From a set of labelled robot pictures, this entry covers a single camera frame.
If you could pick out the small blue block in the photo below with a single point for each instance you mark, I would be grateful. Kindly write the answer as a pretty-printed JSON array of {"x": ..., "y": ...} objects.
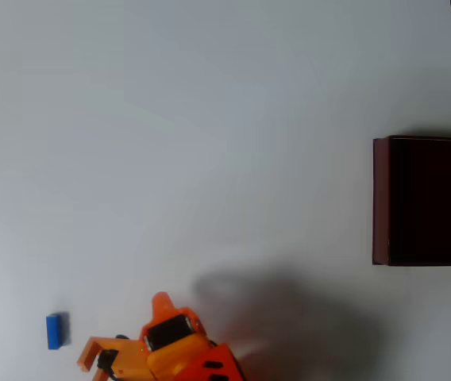
[{"x": 53, "y": 331}]

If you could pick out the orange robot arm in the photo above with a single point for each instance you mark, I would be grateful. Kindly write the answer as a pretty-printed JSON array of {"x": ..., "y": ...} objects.
[{"x": 227, "y": 355}]

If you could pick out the dark red box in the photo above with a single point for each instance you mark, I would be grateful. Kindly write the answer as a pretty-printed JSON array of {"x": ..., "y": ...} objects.
[{"x": 428, "y": 198}]

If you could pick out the light orange camera mount bracket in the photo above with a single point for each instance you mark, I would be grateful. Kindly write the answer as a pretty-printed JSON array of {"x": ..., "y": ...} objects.
[{"x": 130, "y": 357}]

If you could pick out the orange gripper with servo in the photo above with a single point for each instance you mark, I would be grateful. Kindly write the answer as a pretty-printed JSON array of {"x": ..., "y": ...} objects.
[{"x": 168, "y": 331}]

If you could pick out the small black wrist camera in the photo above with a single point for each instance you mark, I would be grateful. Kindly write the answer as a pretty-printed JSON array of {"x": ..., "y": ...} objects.
[{"x": 107, "y": 359}]

